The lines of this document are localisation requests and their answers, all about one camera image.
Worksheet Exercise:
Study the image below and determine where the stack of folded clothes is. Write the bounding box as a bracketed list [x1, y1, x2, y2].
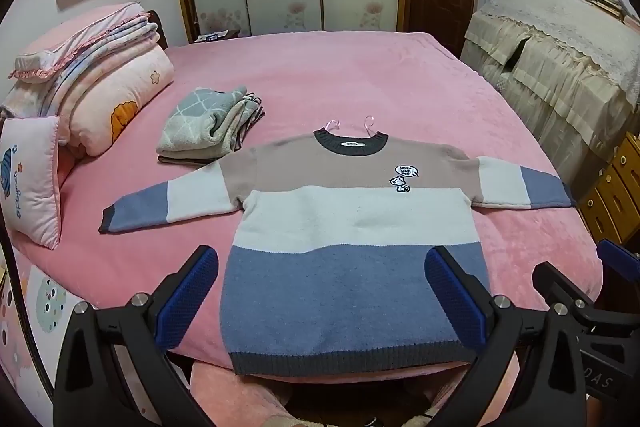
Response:
[156, 87, 267, 168]

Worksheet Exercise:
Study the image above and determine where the striped colour-block knit sweater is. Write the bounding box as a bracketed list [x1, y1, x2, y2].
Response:
[98, 114, 574, 378]

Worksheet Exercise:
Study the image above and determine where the pink embroidered cushion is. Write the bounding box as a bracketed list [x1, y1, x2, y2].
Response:
[0, 116, 64, 251]

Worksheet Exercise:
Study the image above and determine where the pink plush bed blanket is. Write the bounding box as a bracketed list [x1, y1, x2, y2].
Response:
[10, 31, 607, 380]

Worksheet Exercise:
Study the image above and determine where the nightstand with small things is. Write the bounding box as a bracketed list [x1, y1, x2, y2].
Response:
[192, 29, 242, 44]

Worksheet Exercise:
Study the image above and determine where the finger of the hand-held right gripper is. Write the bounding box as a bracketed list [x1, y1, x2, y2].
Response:
[597, 238, 640, 282]
[531, 261, 631, 340]

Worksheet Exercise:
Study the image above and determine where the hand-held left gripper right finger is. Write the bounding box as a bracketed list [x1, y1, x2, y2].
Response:
[424, 245, 589, 427]

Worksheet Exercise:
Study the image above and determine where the dotted patterned bed sheet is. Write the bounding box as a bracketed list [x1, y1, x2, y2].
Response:
[0, 252, 69, 408]

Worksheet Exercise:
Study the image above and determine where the yellow wooden drawer cabinet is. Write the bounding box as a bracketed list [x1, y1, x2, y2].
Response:
[577, 132, 640, 254]

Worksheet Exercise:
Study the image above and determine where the dark wooden headboard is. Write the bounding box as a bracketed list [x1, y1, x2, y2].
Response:
[146, 9, 169, 51]

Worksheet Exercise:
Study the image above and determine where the white lace cover cloth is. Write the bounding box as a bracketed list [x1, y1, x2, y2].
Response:
[480, 0, 640, 96]

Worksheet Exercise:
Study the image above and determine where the stack of folded pink quilts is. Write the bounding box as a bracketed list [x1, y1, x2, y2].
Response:
[0, 18, 162, 118]

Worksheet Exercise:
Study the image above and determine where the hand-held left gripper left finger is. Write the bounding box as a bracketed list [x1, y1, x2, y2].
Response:
[52, 245, 219, 427]

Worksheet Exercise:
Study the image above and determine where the beige pleated furniture cover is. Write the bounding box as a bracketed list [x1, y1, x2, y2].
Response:
[459, 9, 640, 178]

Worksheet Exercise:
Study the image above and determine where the pile of books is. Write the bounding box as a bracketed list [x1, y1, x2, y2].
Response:
[580, 0, 640, 28]

